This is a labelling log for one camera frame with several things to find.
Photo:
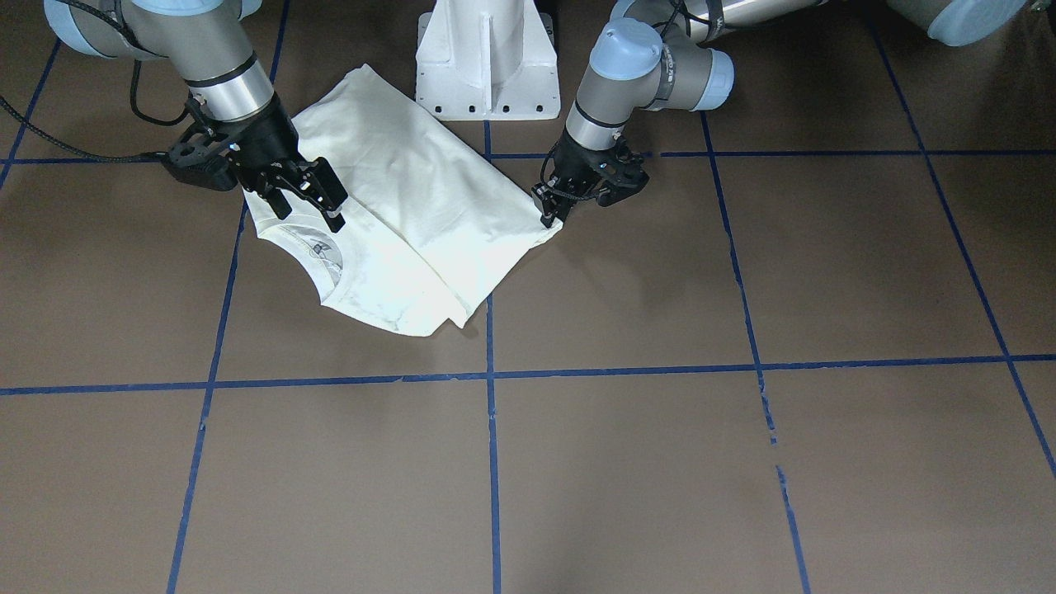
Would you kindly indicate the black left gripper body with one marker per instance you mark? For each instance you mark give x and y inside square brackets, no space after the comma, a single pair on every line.
[575,164]

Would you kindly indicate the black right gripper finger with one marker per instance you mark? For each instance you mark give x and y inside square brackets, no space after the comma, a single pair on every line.
[319,183]
[301,202]

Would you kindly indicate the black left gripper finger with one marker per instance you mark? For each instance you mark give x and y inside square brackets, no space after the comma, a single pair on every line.
[551,204]

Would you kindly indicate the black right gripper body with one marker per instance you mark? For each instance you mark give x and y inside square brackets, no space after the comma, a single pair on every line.
[270,138]

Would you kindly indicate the cream long-sleeve cat shirt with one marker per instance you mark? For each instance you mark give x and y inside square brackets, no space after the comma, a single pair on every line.
[431,227]

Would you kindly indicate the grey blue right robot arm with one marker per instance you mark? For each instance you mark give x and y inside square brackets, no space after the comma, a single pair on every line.
[203,40]

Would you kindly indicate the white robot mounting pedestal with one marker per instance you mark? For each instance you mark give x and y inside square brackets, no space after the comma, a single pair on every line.
[486,60]

